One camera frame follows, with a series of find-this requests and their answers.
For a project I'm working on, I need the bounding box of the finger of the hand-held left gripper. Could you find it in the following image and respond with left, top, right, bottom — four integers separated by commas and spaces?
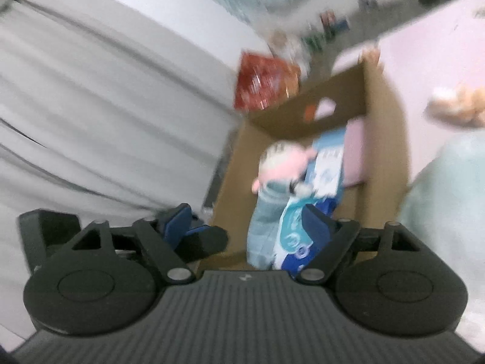
178, 225, 230, 263

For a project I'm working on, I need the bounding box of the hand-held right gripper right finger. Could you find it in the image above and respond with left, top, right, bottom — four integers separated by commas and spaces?
296, 204, 419, 285

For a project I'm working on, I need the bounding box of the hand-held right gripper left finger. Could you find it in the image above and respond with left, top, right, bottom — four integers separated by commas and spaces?
74, 204, 194, 285

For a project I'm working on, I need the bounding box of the blue white wipes pack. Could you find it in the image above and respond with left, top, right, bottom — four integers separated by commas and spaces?
273, 193, 342, 274

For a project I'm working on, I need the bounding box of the blue microfiber cloth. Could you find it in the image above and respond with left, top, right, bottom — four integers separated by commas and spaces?
246, 180, 304, 270

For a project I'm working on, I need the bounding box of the light blue packet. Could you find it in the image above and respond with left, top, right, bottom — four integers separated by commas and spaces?
303, 127, 347, 201

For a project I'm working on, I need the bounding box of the pink plush toy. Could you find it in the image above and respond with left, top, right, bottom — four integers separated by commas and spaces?
251, 140, 319, 194

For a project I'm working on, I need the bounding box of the brown cardboard box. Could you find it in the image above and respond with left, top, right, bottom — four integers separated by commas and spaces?
199, 49, 412, 271

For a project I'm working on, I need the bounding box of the orange striped plush toy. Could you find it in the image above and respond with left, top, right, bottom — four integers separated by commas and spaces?
424, 83, 485, 130

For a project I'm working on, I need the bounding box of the white plastic bag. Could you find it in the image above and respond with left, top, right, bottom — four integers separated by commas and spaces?
398, 129, 485, 349

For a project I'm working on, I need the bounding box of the white curtain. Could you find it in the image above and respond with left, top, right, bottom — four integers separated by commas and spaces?
0, 0, 243, 349

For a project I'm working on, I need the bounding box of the red foil bag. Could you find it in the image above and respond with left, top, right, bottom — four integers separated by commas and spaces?
233, 51, 302, 112

